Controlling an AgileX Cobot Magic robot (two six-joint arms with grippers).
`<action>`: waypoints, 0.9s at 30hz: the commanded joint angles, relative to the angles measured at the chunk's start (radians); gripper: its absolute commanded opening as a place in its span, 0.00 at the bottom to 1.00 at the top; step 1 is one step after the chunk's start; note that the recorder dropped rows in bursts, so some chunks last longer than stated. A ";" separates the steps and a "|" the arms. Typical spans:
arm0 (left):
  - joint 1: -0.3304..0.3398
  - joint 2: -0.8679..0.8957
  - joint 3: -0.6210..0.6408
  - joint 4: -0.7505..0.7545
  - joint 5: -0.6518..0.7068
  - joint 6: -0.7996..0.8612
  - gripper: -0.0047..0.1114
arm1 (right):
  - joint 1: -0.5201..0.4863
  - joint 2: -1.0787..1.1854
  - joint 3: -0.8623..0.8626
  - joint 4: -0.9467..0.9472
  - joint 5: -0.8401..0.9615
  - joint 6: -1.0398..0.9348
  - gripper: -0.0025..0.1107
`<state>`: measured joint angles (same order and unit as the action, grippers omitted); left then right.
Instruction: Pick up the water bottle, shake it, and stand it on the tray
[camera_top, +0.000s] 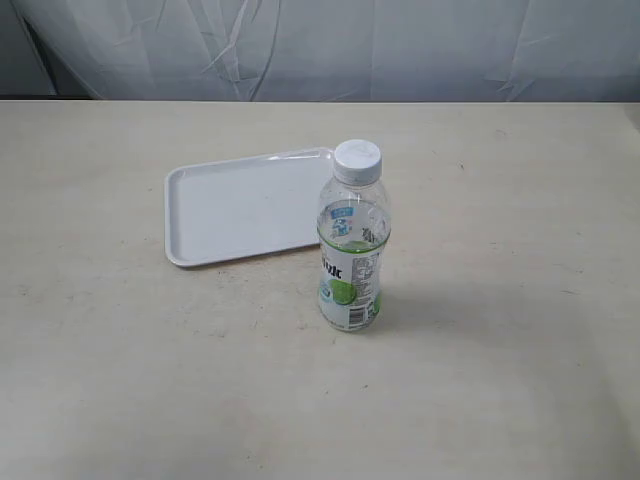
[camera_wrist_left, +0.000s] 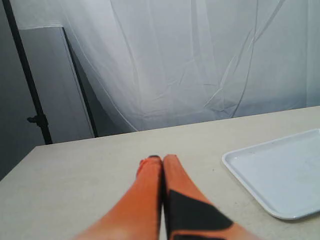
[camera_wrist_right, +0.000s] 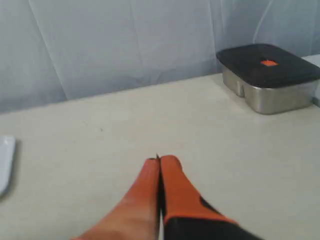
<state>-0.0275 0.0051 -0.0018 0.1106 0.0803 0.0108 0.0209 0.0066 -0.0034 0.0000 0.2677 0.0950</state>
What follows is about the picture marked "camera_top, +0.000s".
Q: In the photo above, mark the white plastic tray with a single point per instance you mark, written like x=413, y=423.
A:
x=228, y=210

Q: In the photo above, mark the white backdrop curtain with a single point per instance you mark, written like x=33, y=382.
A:
x=379, y=51

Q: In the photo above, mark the clear plastic bottle white cap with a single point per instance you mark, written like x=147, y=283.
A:
x=353, y=226

